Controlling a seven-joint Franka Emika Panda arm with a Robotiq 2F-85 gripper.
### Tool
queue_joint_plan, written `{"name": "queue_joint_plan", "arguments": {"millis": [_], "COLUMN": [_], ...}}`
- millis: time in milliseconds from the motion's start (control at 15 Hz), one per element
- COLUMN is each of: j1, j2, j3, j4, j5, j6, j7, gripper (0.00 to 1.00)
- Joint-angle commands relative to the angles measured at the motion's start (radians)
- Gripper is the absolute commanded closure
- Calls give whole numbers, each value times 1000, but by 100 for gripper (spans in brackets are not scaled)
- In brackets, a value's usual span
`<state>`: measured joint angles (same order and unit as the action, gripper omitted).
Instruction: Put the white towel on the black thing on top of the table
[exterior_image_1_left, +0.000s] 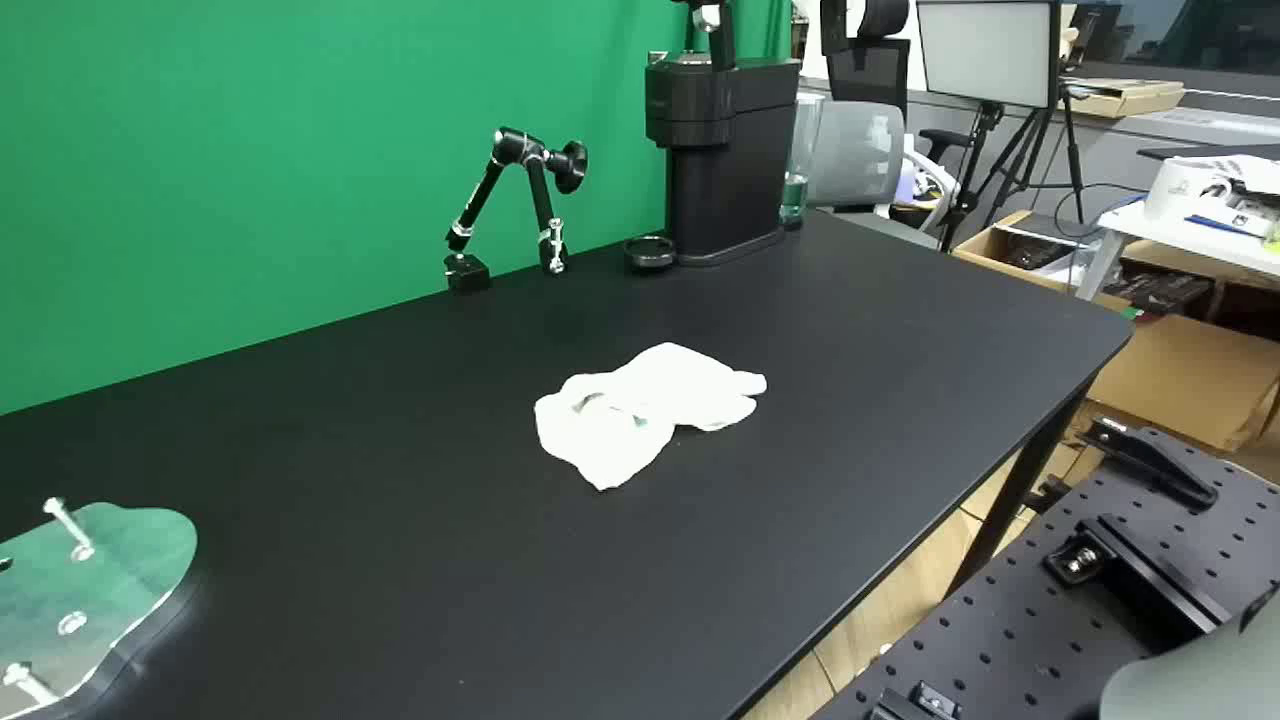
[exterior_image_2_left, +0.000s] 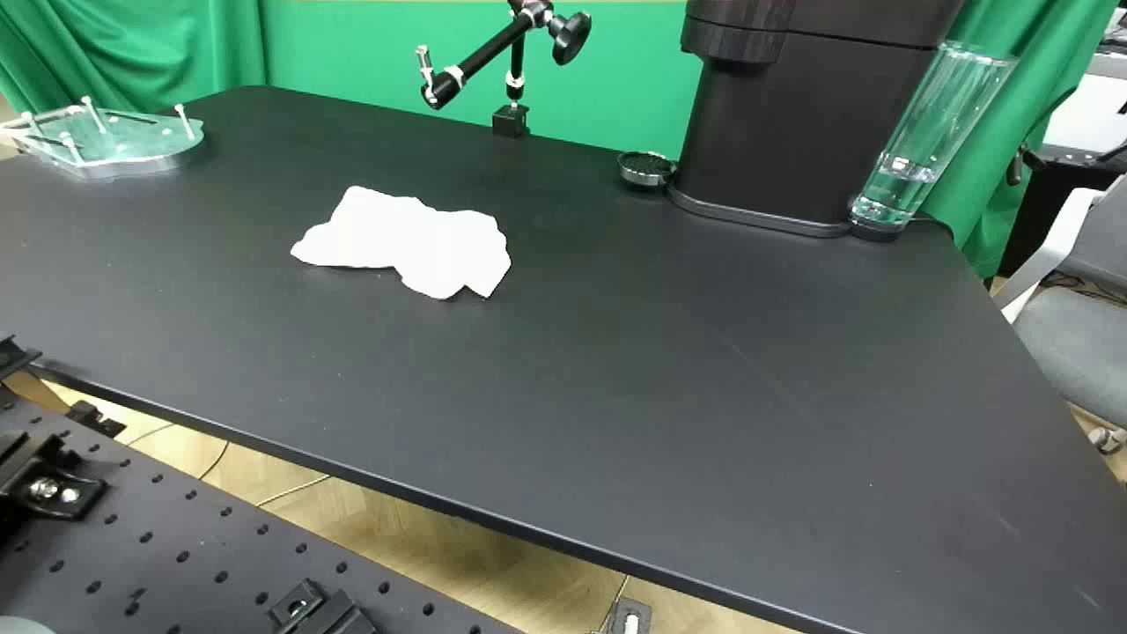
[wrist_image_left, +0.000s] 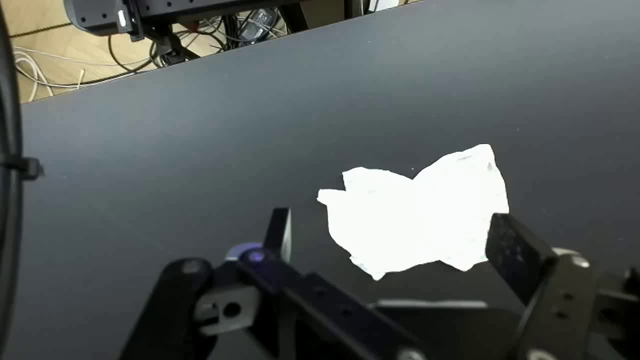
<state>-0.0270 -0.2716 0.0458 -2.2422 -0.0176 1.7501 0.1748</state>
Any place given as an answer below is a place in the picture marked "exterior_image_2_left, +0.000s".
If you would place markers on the white towel with green print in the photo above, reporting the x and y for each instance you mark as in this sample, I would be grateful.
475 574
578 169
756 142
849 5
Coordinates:
405 244

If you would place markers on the small black round cap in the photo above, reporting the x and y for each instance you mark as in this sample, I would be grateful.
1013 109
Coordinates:
647 169

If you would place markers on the black box stand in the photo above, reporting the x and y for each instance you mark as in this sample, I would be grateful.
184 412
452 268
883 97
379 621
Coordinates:
788 105

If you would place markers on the green curtain backdrop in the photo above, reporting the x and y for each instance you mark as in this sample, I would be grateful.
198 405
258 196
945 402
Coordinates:
339 47

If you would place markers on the black perforated breadboard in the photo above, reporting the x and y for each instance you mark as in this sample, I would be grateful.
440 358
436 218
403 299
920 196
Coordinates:
154 550

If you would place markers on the grey office chair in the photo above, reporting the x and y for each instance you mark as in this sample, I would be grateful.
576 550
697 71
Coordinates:
1085 329

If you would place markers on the black clamp with silver bolts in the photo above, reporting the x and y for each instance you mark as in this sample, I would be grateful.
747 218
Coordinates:
46 487

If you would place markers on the white side table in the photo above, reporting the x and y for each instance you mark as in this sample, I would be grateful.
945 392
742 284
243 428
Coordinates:
1093 116

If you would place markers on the black bracket on breadboard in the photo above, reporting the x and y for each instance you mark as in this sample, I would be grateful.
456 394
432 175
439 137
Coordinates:
317 609

